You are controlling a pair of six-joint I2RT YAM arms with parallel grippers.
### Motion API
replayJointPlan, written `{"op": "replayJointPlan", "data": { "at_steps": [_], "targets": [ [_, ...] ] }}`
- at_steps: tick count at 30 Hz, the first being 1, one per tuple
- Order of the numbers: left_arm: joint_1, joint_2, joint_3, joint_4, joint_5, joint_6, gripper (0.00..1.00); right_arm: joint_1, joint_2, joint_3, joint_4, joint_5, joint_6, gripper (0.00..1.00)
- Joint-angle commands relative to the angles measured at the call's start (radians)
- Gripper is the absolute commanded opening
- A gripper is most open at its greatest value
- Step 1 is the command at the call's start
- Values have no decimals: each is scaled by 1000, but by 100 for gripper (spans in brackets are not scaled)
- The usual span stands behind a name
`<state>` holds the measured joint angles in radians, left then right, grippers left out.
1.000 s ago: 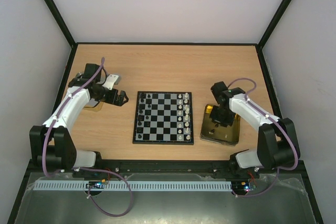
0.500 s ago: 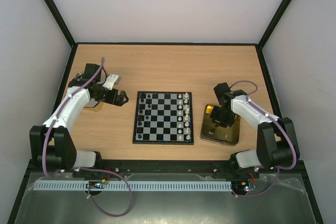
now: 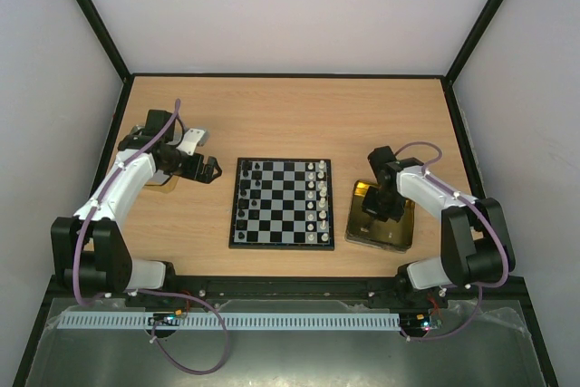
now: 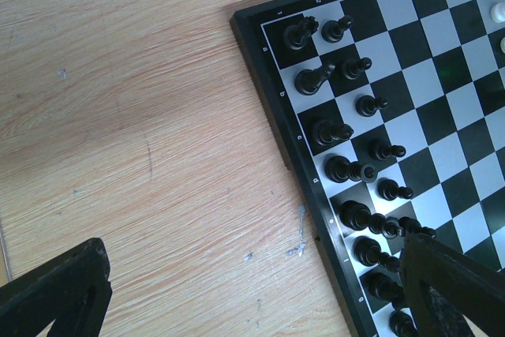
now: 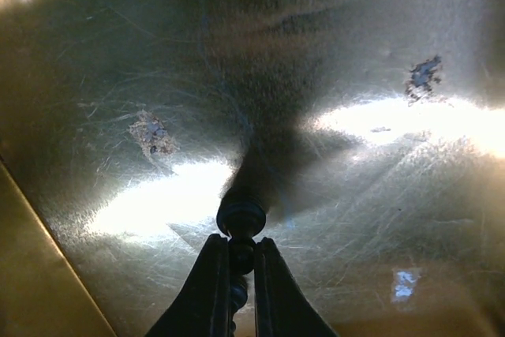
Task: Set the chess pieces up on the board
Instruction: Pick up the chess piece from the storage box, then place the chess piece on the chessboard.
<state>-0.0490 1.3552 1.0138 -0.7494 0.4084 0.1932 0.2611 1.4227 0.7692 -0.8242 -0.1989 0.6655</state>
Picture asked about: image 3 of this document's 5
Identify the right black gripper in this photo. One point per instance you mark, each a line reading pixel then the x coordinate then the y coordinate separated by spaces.
pixel 375 206

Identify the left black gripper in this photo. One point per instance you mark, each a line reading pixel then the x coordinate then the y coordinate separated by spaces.
pixel 207 169

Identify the gold metal tin tray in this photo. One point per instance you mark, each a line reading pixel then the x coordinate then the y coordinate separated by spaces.
pixel 363 229

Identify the black grey chess board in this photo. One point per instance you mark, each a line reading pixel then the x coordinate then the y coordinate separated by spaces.
pixel 283 204

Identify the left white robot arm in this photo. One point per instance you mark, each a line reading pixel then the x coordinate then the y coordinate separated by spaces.
pixel 89 251

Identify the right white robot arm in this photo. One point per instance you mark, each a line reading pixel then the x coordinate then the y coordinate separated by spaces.
pixel 475 247

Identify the silver tin lid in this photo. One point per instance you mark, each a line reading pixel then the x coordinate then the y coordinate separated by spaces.
pixel 161 180

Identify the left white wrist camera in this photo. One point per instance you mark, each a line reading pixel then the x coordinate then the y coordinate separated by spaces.
pixel 192 139

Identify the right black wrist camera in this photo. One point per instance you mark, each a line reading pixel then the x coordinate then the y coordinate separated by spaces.
pixel 381 160

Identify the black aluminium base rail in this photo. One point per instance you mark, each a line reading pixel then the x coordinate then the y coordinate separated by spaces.
pixel 371 292

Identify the white slotted cable duct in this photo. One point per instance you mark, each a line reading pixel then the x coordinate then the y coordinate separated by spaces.
pixel 231 321

